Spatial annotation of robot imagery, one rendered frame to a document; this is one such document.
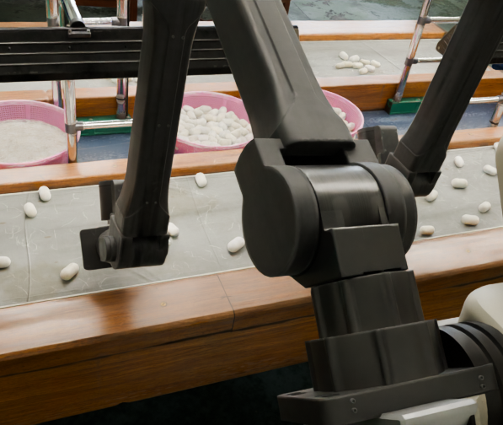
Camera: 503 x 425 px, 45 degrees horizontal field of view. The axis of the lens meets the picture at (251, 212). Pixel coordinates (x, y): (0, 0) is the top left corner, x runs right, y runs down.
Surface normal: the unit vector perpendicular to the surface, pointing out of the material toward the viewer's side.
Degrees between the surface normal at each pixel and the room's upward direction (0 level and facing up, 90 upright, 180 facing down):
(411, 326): 38
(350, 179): 12
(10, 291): 0
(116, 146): 0
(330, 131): 22
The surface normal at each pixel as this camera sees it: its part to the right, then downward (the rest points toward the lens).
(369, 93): 0.36, 0.61
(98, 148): 0.14, -0.78
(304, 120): 0.37, -0.53
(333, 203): 0.44, -0.32
